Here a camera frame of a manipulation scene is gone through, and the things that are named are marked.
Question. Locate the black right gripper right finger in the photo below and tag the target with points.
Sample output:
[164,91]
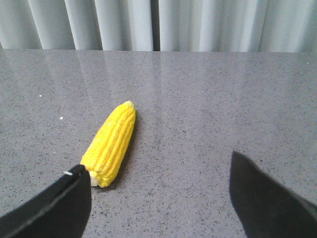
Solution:
[266,208]

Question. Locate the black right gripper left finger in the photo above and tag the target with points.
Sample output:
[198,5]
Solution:
[60,211]

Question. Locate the yellow corn cob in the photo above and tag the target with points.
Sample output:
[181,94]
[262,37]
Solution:
[106,152]

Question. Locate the white pleated curtain left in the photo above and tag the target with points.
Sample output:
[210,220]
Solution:
[109,25]

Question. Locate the white pleated curtain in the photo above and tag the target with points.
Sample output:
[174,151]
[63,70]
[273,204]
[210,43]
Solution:
[109,25]
[238,25]

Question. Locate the white pleated curtain right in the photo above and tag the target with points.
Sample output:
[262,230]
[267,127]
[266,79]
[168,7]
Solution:
[238,25]

